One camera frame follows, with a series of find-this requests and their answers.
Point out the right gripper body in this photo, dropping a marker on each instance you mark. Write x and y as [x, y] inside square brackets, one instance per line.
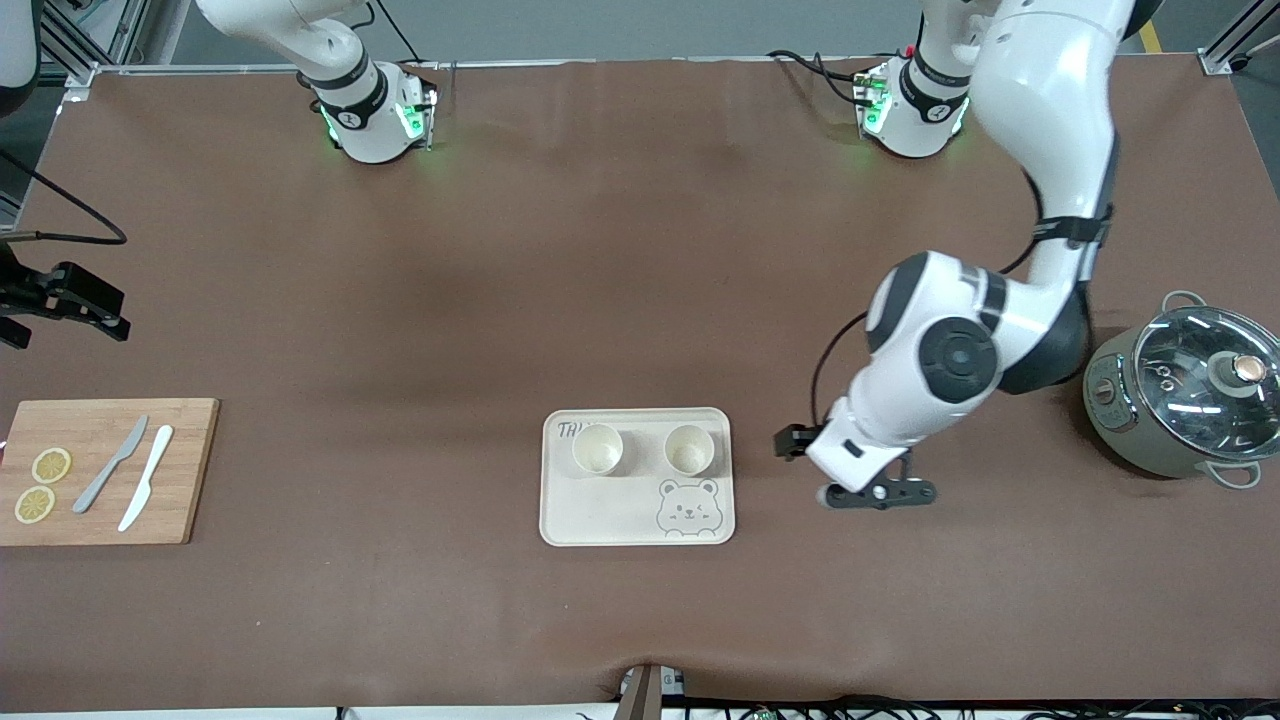
[30, 293]

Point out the white IKEA cup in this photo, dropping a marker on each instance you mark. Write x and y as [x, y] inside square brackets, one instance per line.
[597, 450]
[689, 450]

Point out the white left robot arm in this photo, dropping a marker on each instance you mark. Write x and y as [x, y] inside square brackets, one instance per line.
[960, 355]

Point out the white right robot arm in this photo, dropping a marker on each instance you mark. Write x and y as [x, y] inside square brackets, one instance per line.
[365, 110]

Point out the grey plastic knife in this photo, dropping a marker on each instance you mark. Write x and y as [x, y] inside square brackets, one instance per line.
[110, 464]

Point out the yellow lemon slice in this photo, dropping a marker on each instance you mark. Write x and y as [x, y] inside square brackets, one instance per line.
[51, 465]
[35, 504]

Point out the white plastic knife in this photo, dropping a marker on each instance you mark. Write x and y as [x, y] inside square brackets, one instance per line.
[147, 478]

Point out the cream bear print tray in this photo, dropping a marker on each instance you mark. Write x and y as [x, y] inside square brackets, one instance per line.
[620, 510]

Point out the bamboo cutting board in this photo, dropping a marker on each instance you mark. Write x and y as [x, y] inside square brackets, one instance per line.
[195, 480]

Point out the brown table mat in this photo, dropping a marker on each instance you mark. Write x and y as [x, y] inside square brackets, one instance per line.
[640, 250]

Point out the grey-green cooking pot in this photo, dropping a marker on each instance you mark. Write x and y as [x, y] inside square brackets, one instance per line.
[1110, 400]

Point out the glass pot lid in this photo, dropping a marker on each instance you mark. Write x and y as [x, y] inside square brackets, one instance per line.
[1200, 400]

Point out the aluminium frame post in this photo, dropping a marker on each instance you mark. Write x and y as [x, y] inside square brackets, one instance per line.
[1215, 62]
[80, 80]

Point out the grey table edge bracket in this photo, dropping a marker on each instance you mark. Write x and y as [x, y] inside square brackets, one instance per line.
[645, 700]

